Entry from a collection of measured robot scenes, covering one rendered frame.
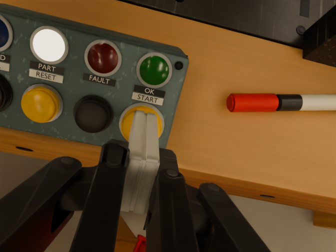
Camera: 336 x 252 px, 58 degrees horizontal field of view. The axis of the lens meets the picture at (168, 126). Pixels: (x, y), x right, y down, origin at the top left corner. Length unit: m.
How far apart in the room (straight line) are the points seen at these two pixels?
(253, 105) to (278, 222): 1.07
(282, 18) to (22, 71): 0.24
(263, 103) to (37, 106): 0.18
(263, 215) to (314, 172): 0.99
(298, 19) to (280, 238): 1.07
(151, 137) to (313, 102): 0.17
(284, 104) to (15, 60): 0.21
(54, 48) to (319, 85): 0.24
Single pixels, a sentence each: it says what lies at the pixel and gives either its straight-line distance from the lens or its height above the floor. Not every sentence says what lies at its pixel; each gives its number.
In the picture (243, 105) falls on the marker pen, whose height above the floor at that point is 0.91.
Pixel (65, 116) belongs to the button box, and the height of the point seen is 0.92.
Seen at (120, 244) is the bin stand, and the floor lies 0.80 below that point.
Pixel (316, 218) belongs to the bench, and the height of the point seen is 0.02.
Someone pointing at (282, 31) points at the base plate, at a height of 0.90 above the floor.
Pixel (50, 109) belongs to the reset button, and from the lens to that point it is 0.22.
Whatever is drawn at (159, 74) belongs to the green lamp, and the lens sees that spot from 0.21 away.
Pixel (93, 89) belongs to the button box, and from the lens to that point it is 0.22.
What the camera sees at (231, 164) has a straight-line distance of 0.26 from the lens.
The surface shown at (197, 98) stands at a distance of 0.27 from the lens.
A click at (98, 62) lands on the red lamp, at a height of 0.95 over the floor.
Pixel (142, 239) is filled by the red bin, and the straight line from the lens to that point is 0.32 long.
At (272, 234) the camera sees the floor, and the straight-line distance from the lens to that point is 1.31.
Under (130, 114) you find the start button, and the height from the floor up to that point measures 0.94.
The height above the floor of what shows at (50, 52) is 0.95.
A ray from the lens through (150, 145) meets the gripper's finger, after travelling 0.15.
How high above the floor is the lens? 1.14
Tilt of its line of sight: 73 degrees down
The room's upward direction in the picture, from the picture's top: 38 degrees clockwise
